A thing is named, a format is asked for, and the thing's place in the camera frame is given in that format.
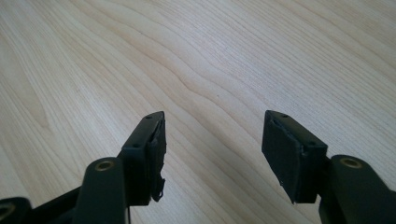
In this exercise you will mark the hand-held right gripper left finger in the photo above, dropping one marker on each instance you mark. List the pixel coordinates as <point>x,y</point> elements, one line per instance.
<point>124,174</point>

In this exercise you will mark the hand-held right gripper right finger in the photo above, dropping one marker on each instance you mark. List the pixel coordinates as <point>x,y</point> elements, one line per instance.
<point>314,168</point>

